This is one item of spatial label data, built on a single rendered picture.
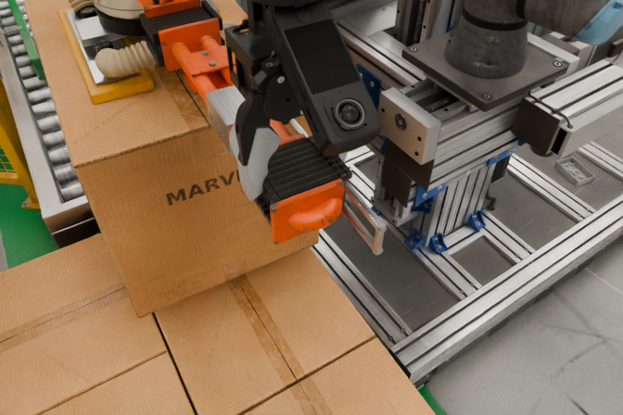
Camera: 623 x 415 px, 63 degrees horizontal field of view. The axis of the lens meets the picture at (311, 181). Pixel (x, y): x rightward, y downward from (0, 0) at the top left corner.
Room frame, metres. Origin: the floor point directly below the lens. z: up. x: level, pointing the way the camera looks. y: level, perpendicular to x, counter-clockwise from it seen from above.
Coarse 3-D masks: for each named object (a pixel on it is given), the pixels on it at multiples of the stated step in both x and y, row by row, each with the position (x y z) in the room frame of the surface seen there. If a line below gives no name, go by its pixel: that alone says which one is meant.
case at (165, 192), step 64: (64, 0) 1.05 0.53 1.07; (64, 64) 0.79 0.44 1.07; (64, 128) 0.61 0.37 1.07; (128, 128) 0.61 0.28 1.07; (192, 128) 0.61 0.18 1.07; (128, 192) 0.55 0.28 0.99; (192, 192) 0.60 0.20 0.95; (128, 256) 0.53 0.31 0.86; (192, 256) 0.58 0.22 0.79; (256, 256) 0.64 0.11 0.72
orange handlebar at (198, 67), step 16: (144, 0) 0.75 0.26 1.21; (176, 0) 0.75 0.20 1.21; (176, 48) 0.61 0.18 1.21; (208, 48) 0.61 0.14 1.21; (224, 48) 0.60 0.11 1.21; (192, 64) 0.56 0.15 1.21; (208, 64) 0.56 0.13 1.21; (224, 64) 0.56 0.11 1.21; (192, 80) 0.54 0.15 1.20; (208, 80) 0.53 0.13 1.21; (224, 80) 0.56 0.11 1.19; (320, 208) 0.32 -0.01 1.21; (336, 208) 0.32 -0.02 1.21; (288, 224) 0.31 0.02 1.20; (304, 224) 0.30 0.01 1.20; (320, 224) 0.30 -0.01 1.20
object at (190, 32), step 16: (192, 0) 0.71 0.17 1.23; (144, 16) 0.67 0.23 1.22; (160, 16) 0.68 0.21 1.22; (176, 16) 0.68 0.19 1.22; (192, 16) 0.68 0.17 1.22; (208, 16) 0.68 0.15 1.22; (160, 32) 0.61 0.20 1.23; (176, 32) 0.62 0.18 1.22; (192, 32) 0.63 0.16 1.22; (208, 32) 0.64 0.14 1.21; (160, 48) 0.62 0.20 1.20; (192, 48) 0.63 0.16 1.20; (160, 64) 0.62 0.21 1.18; (176, 64) 0.62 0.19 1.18
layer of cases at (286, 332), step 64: (64, 256) 0.77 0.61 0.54; (0, 320) 0.60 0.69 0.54; (64, 320) 0.60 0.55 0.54; (128, 320) 0.60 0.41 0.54; (192, 320) 0.60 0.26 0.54; (256, 320) 0.60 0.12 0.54; (320, 320) 0.60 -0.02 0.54; (0, 384) 0.45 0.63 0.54; (64, 384) 0.45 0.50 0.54; (128, 384) 0.45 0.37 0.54; (192, 384) 0.45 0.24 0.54; (256, 384) 0.45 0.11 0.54; (320, 384) 0.45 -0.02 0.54; (384, 384) 0.45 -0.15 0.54
